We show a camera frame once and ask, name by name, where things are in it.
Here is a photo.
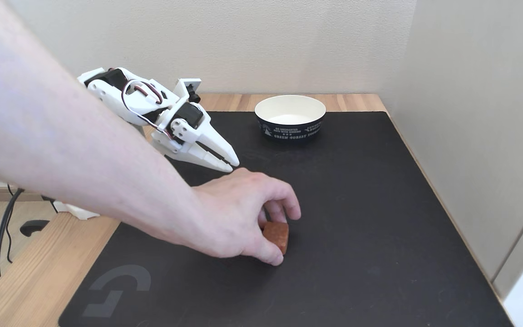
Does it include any black desk mat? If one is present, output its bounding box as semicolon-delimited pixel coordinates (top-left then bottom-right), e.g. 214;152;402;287
58;111;514;327

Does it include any thin black cable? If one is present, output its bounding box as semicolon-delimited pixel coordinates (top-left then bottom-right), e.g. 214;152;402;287
5;184;15;264

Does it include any brown block toy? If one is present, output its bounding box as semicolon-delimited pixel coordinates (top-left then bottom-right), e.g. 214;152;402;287
262;221;290;255

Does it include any thick black cable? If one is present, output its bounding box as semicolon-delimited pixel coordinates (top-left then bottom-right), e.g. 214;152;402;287
0;187;25;280

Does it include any white and navy paper bowl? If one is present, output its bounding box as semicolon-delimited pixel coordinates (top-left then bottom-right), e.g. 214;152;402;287
255;94;327;143

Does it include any red white black servo wire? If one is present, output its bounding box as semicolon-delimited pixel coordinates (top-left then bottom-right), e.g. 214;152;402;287
122;79;177;139

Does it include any black and orange clamp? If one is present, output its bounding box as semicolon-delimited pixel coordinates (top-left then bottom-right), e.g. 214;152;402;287
20;195;59;238

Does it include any person's hand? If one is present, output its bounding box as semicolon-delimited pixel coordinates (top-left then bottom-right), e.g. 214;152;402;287
190;168;302;267

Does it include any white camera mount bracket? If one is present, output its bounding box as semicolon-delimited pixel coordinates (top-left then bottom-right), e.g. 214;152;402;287
173;78;202;104

